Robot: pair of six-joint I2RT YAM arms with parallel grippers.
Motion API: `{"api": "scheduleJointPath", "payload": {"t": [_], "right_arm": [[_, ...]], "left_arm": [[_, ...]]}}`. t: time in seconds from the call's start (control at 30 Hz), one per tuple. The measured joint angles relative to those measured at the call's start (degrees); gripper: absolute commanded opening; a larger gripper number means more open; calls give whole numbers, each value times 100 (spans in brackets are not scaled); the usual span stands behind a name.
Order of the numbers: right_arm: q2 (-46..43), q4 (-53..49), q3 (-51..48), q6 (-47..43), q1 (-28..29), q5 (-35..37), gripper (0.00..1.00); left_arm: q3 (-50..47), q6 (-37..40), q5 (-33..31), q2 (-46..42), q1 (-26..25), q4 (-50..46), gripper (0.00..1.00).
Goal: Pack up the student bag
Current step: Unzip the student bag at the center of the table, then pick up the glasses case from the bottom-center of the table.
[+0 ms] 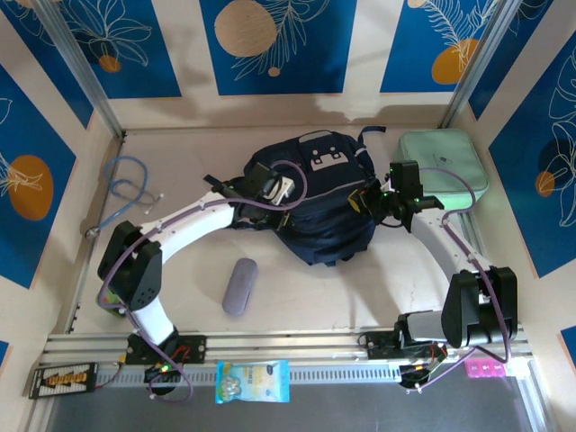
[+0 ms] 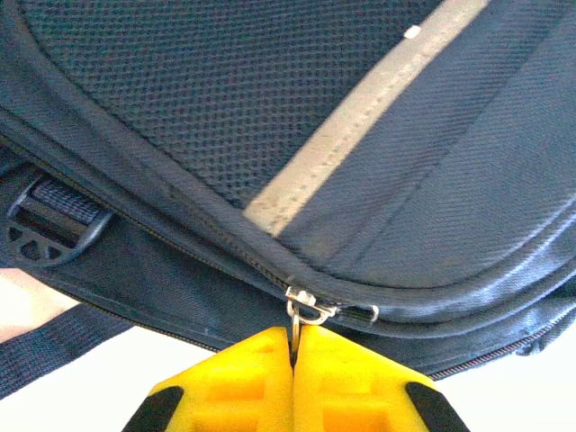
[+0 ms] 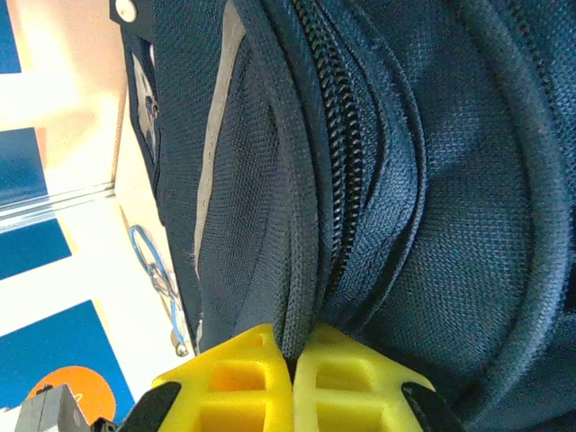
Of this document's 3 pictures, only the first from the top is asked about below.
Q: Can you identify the navy blue backpack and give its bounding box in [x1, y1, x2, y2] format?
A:
[202, 125, 388, 267]

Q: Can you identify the mint green zip case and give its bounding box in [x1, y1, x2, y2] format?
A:
[398, 129, 490, 212]

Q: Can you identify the purple glasses case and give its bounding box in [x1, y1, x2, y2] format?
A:
[221, 256, 259, 316]

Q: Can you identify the light blue snack packet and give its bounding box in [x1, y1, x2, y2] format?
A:
[214, 359, 293, 405]

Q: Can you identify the green bottle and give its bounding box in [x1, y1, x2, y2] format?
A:
[96, 290, 126, 320]

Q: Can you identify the pink pill box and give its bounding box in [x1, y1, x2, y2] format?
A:
[463, 358, 508, 378]

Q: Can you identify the black power distribution board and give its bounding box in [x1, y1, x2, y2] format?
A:
[28, 362, 100, 401]

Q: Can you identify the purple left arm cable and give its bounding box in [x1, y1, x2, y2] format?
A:
[98, 159, 310, 404]

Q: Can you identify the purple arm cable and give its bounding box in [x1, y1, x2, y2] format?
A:
[402, 166, 512, 393]
[98, 159, 310, 404]

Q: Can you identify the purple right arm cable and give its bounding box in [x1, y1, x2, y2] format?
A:
[402, 166, 512, 393]

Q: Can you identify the blue cable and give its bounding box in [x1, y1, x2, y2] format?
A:
[96, 155, 164, 233]

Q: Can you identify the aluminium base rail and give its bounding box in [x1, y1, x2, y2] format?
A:
[38, 324, 536, 389]

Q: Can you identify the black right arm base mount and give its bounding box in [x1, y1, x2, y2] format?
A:
[364, 330, 447, 361]

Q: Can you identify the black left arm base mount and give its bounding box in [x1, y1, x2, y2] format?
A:
[125, 335, 208, 365]

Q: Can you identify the aluminium frame post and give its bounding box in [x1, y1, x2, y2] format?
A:
[439, 0, 528, 131]
[33, 0, 126, 139]

